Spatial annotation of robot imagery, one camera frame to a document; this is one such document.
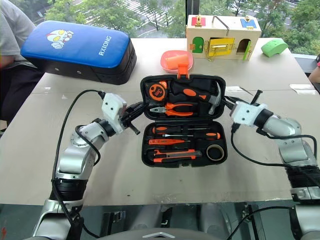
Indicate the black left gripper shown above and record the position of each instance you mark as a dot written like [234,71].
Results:
[127,116]

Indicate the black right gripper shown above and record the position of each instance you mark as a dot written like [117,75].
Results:
[231,106]

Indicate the orange voltage tester pen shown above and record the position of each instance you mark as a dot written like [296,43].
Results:
[162,141]

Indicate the black plastic tool case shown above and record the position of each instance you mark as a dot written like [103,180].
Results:
[175,122]

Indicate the orange black utility knife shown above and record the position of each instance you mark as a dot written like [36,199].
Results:
[175,155]

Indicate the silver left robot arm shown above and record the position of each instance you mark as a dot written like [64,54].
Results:
[75,155]

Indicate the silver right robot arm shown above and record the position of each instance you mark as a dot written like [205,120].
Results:
[292,140]

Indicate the bystander bare forearm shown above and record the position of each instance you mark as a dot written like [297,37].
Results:
[315,74]

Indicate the orange black tape measure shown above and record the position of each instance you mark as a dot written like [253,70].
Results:
[157,91]

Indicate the orange black claw hammer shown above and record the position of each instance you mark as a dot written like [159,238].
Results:
[190,93]

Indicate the green plastic object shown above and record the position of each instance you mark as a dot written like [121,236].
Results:
[273,47]

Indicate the short clear tape strip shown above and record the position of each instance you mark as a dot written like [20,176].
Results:
[302,88]

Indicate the pink plastic plate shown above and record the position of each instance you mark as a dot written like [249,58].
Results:
[166,65]

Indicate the orange foam block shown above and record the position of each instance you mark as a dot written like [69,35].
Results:
[175,60]

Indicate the wooden lock puzzle box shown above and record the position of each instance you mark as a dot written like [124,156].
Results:
[225,31]

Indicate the blue black kick pad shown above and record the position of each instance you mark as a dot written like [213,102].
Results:
[75,47]

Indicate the grey rounded robot torso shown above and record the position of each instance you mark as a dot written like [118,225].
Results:
[175,217]

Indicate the person in grey shirt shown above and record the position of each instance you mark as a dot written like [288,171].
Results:
[10,37]

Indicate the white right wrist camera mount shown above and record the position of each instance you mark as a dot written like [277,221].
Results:
[247,113]

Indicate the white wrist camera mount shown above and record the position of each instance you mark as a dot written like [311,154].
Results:
[247,113]
[113,110]

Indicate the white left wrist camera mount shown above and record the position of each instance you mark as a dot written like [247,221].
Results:
[113,110]

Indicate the black window frame post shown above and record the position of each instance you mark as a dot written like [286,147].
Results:
[191,7]

